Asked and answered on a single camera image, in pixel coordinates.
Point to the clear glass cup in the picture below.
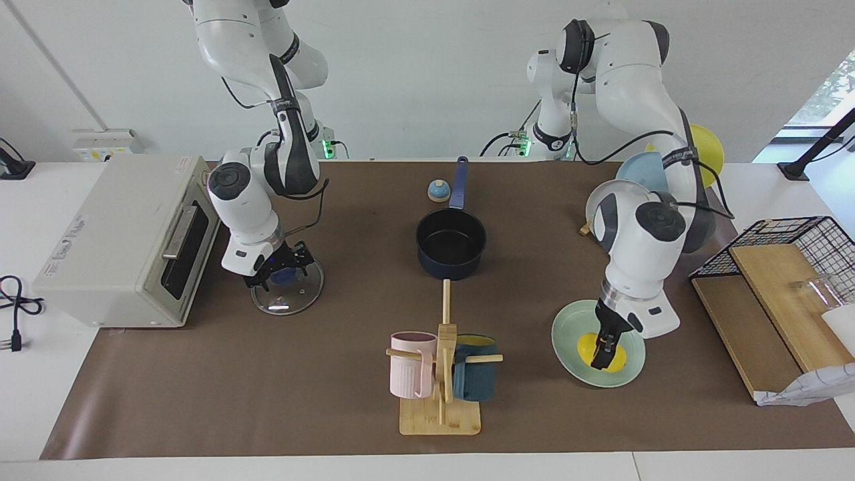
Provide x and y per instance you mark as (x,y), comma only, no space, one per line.
(818,294)

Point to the wooden mug tree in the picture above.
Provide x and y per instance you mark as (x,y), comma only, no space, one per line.
(441,421)

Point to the light wooden board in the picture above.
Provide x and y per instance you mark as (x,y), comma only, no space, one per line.
(781,294)

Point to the beige toaster oven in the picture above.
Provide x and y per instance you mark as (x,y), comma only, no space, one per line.
(100,254)

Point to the white cup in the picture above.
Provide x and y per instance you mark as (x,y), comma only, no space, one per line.
(841,321)

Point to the brown table mat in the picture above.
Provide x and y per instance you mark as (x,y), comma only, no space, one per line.
(300,374)

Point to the white wall power strip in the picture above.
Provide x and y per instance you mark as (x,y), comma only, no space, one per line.
(100,143)

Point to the glass lid blue knob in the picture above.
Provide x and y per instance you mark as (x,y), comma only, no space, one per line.
(287,304)

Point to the light green plate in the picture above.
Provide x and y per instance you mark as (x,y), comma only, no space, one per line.
(568,334)

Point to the pink ribbed mug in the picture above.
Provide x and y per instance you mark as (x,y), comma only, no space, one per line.
(411,374)

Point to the grey plate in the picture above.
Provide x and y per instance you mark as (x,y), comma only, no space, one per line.
(624,185)

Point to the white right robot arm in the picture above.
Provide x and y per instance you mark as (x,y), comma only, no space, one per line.
(247,194)

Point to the black angled stand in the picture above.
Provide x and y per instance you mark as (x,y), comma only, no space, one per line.
(795,170)

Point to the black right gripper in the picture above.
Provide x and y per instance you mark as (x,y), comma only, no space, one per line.
(282,257)

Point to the yellow plate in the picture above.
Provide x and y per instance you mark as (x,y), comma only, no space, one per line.
(708,150)

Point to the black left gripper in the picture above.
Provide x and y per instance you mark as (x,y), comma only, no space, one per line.
(613,322)

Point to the white crumpled plastic bag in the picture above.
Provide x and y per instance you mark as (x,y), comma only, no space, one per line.
(815,384)

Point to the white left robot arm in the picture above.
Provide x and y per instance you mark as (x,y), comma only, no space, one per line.
(641,254)

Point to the dark teal mug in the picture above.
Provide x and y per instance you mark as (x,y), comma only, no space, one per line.
(475,381)

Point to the light blue plate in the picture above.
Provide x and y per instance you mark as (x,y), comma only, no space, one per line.
(641,170)

